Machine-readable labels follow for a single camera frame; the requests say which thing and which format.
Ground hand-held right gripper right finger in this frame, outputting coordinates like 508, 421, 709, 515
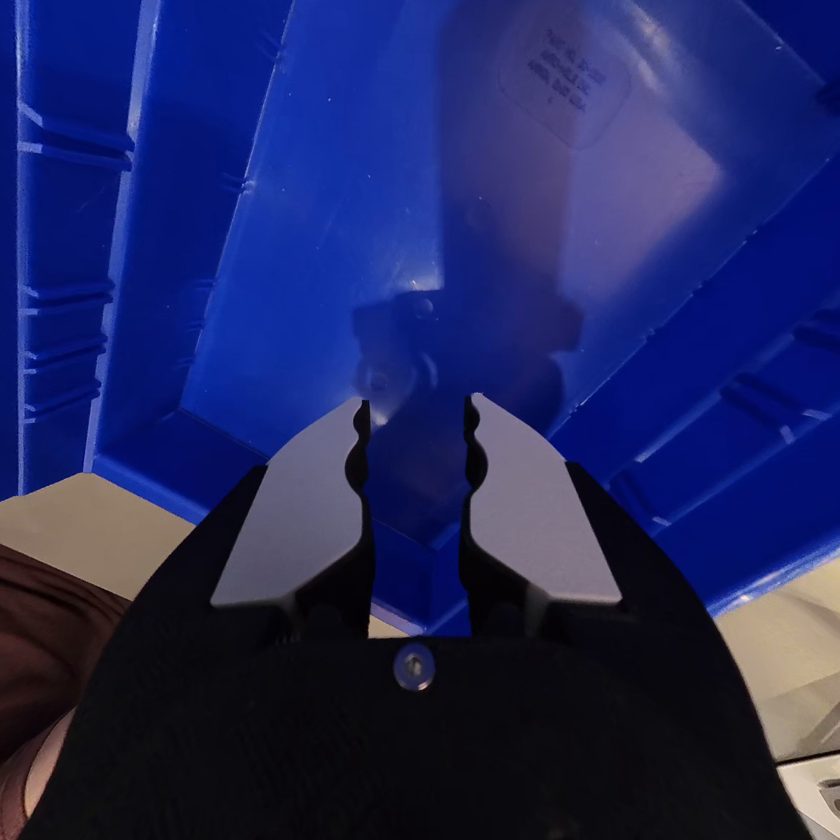
460, 392, 624, 634

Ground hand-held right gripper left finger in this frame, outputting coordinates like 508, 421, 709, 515
210, 398, 376, 631

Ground blue plastic bin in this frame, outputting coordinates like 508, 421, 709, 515
0, 0, 840, 639

